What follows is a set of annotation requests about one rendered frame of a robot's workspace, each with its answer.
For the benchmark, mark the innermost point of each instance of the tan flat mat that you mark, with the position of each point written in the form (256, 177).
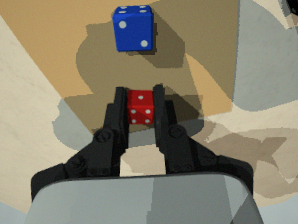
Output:
(72, 42)

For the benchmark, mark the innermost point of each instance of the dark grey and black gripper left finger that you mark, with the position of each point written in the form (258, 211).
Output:
(101, 157)

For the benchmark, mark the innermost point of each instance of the blue die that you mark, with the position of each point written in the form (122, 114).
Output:
(133, 28)

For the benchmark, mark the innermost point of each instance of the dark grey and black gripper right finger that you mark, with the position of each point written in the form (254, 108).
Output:
(182, 154)

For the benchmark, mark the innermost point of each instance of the red die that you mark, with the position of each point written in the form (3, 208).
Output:
(140, 107)

